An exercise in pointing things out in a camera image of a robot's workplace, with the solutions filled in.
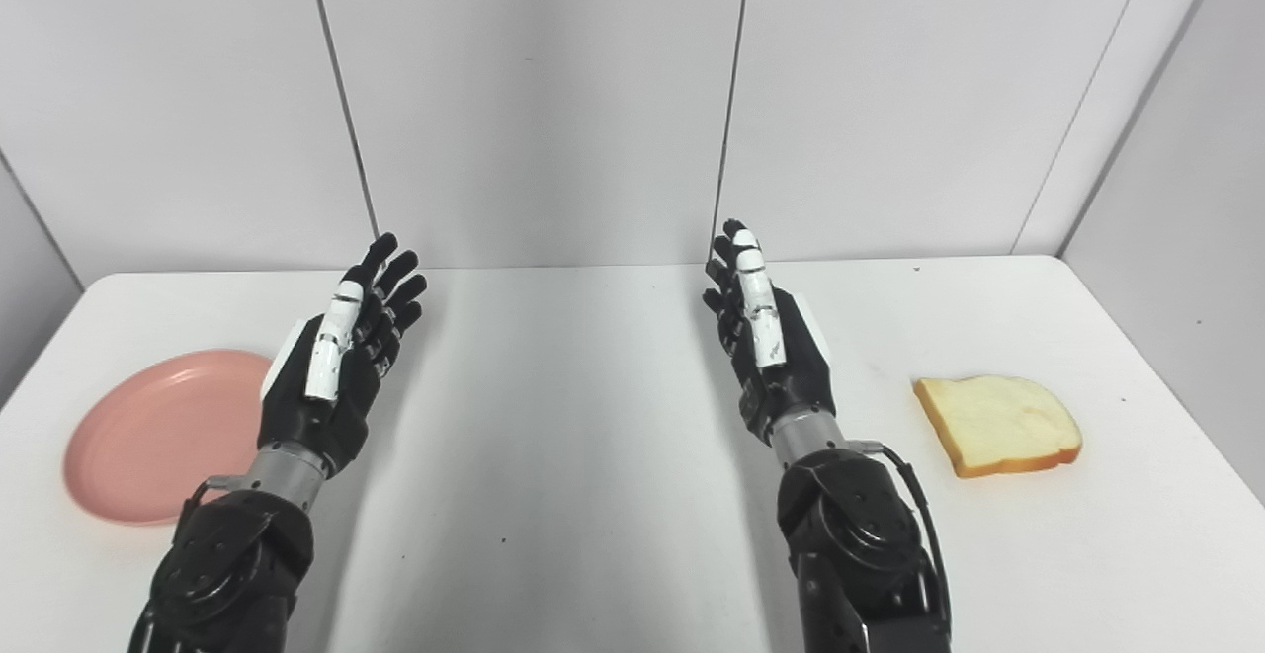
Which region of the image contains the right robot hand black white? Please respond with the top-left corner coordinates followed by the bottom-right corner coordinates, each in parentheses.
top-left (703, 219), bottom-right (838, 448)

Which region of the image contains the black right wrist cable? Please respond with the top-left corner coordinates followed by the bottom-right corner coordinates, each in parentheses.
top-left (848, 440), bottom-right (954, 634)

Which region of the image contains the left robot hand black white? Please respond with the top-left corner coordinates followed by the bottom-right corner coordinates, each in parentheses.
top-left (258, 232), bottom-right (429, 479)

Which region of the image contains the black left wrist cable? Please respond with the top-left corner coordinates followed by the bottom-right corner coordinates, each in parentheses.
top-left (178, 476), bottom-right (243, 528)

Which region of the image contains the pink round plate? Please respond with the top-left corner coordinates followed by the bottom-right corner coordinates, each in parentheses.
top-left (63, 350), bottom-right (275, 527)

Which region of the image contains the slice of white bread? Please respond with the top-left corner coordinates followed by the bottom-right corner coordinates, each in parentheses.
top-left (912, 374), bottom-right (1084, 479)

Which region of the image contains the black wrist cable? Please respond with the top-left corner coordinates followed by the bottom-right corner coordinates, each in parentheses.
top-left (848, 440), bottom-right (954, 634)
top-left (178, 476), bottom-right (243, 528)

